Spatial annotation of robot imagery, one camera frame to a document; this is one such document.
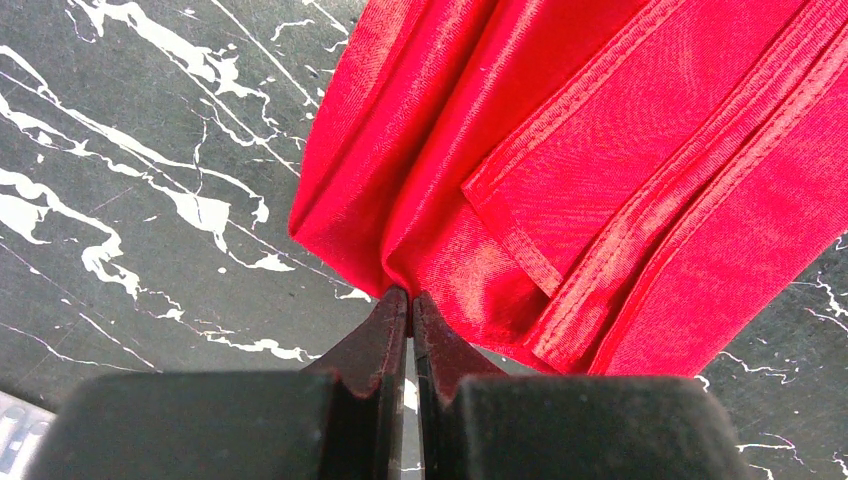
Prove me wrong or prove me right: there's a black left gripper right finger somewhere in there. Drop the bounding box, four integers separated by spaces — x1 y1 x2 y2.
411 294 748 479

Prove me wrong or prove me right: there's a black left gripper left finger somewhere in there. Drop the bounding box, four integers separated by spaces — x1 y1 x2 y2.
25 287 408 479

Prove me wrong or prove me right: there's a red cloth napkin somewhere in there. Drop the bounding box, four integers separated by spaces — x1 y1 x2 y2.
289 1 847 376

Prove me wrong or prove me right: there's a clear plastic compartment box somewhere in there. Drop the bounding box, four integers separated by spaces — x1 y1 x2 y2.
1 392 55 480

